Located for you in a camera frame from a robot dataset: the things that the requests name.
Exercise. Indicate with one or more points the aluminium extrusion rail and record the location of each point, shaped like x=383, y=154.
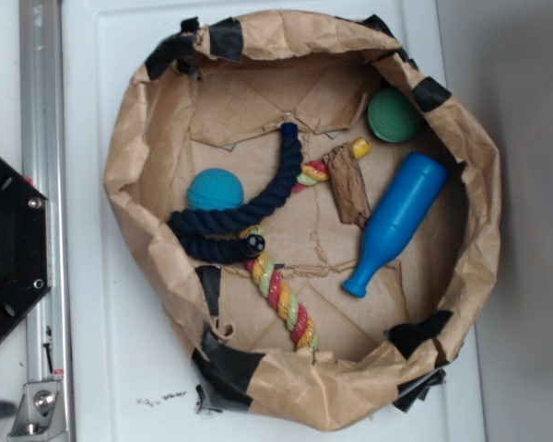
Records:
x=48, y=331

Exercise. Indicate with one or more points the blue rubber ball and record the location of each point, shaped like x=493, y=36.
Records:
x=215, y=189

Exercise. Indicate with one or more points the multicolour braided rope toy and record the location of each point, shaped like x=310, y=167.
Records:
x=268, y=278

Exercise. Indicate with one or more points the blue plastic bowling pin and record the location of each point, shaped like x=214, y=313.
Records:
x=394, y=222

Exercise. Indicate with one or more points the brown paper bag bin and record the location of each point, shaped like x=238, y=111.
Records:
x=216, y=97

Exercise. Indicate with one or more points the brown wooden bark piece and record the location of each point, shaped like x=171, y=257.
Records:
x=348, y=186

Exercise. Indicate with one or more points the black hexagonal robot base plate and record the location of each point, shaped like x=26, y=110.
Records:
x=24, y=275

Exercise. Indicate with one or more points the green rubber ball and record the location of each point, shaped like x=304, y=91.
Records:
x=392, y=117

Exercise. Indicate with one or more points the metal corner bracket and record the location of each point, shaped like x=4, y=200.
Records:
x=41, y=414

